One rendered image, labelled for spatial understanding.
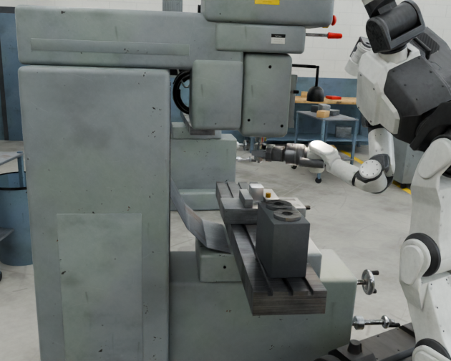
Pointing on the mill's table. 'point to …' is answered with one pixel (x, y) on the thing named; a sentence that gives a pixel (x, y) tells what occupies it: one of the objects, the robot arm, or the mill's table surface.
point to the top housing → (270, 12)
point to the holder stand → (282, 239)
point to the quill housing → (265, 94)
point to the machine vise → (248, 208)
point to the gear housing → (260, 38)
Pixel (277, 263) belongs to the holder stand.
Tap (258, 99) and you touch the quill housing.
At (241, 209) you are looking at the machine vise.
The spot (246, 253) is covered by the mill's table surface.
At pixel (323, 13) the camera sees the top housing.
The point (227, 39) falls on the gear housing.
